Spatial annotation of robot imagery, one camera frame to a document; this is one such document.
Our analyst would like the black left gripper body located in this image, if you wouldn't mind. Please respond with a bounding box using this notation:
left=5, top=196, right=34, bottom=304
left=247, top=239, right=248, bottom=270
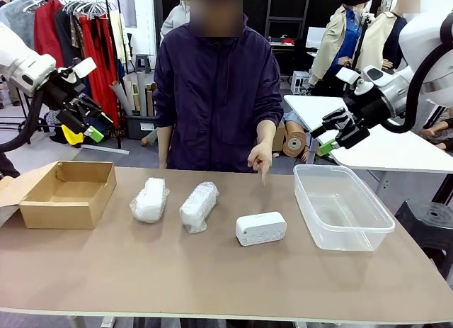
left=41, top=75, right=86, bottom=123

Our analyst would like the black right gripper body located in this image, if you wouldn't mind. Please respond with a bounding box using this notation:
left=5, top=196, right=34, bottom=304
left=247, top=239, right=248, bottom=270
left=338, top=93, right=391, bottom=151

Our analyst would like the bubble-wrapped white clock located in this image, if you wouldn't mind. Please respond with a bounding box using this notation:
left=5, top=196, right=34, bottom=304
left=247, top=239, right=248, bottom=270
left=178, top=181, right=219, bottom=235
left=129, top=176, right=171, bottom=225

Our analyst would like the unwrapped white digital clock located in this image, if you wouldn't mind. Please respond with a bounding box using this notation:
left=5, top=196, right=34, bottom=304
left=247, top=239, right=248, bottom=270
left=235, top=210, right=283, bottom=247

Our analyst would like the person's right forearm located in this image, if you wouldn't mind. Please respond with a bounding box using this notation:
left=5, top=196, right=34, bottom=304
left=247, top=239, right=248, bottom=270
left=158, top=125, right=171, bottom=169

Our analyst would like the person's left forearm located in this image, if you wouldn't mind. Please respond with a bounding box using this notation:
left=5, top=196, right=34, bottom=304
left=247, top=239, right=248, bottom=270
left=254, top=119, right=277, bottom=148

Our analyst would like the person's left hand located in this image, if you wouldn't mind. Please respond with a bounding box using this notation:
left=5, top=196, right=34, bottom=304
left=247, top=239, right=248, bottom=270
left=246, top=142, right=273, bottom=187

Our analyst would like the yellow plastic object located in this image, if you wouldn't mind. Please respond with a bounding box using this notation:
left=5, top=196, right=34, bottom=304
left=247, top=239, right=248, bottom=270
left=60, top=124, right=85, bottom=146

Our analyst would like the wide grey cardboard tube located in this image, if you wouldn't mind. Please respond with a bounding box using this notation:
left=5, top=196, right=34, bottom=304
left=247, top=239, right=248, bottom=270
left=109, top=80, right=134, bottom=116

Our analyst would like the brown cardboard spool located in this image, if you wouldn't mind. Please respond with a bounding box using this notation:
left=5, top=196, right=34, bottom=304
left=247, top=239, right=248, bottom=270
left=282, top=124, right=309, bottom=159

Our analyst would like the white side table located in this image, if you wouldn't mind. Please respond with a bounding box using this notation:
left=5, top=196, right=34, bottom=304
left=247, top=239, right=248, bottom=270
left=284, top=94, right=453, bottom=175

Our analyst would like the beige cardboard tube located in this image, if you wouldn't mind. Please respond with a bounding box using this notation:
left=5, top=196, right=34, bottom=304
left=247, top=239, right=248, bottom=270
left=122, top=74, right=137, bottom=115

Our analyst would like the long red dress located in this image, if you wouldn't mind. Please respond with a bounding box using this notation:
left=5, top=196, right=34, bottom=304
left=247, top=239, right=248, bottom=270
left=78, top=14, right=120, bottom=125

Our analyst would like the dark grey storage bin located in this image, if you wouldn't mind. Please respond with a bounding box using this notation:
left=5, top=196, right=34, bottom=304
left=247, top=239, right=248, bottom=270
left=125, top=113, right=159, bottom=140

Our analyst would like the small brown cardboard box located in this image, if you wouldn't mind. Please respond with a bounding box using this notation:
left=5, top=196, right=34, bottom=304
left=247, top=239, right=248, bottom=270
left=272, top=124, right=287, bottom=152

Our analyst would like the white computer case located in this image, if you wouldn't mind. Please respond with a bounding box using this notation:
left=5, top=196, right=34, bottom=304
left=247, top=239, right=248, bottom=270
left=290, top=69, right=312, bottom=95

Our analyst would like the tall grey cardboard tube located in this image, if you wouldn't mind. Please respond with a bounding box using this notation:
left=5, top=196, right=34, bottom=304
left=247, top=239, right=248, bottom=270
left=136, top=71, right=148, bottom=118

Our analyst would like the black garment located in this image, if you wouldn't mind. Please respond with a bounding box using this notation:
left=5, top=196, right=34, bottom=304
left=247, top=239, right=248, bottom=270
left=55, top=9, right=77, bottom=70

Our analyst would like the clear plastic container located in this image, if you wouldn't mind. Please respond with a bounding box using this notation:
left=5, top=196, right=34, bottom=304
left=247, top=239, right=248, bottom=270
left=292, top=164, right=396, bottom=252

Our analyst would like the brown patterned garment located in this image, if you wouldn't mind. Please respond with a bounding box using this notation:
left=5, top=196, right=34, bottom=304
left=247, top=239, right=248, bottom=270
left=69, top=14, right=86, bottom=60

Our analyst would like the grey plastic stool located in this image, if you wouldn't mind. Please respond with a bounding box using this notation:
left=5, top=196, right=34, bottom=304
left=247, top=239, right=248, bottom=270
left=134, top=53, right=152, bottom=75

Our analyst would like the red coat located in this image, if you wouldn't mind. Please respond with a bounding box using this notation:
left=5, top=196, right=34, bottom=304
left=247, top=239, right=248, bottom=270
left=33, top=0, right=67, bottom=58

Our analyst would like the black tripod stand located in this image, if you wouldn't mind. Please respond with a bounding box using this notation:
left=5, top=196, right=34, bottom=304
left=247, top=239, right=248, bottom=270
left=350, top=14, right=374, bottom=70

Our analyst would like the mannequin beige coat blue shirt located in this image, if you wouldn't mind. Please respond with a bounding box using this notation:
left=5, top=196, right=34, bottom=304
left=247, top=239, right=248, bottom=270
left=308, top=0, right=372, bottom=95

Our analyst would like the mannequin beige coat navy top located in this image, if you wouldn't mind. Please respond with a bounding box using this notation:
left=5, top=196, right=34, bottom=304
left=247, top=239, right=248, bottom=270
left=360, top=0, right=411, bottom=72

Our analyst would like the cream garment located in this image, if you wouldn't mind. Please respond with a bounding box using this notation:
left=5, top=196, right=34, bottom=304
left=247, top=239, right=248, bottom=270
left=108, top=9, right=128, bottom=65

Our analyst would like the open brown cardboard box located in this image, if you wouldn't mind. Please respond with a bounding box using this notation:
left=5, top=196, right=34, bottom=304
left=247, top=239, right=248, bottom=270
left=0, top=160, right=117, bottom=230

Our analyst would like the grey fuzzy coat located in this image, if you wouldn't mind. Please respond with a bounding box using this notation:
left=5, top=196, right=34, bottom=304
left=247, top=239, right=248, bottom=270
left=0, top=0, right=36, bottom=51

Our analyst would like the person in purple jacket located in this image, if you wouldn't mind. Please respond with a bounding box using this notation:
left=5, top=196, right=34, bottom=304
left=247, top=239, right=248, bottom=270
left=154, top=0, right=285, bottom=174

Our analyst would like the person in grey hoodie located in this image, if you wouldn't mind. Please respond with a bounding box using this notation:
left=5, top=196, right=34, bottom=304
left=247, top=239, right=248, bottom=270
left=159, top=0, right=192, bottom=42

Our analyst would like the black plastic stool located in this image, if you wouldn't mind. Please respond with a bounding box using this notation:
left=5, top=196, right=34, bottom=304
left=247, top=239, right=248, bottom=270
left=394, top=199, right=453, bottom=272

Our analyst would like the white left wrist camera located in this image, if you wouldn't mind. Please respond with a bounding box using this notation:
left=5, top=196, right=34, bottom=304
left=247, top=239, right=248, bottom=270
left=56, top=57, right=98, bottom=84

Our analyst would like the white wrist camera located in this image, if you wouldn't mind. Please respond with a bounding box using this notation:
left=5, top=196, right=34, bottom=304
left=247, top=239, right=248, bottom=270
left=56, top=57, right=98, bottom=84
left=335, top=67, right=362, bottom=85

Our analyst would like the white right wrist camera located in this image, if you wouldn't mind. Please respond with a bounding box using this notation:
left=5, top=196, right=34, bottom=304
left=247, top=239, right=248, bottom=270
left=335, top=67, right=362, bottom=85

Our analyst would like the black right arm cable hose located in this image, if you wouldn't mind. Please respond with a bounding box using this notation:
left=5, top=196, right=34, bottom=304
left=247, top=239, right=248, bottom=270
left=382, top=51, right=453, bottom=134

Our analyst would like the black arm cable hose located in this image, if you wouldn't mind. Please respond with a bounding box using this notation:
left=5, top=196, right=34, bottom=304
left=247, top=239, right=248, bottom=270
left=0, top=89, right=45, bottom=154
left=382, top=51, right=453, bottom=134

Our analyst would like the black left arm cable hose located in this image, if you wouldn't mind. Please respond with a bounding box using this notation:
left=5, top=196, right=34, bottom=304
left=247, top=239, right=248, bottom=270
left=0, top=89, right=45, bottom=154

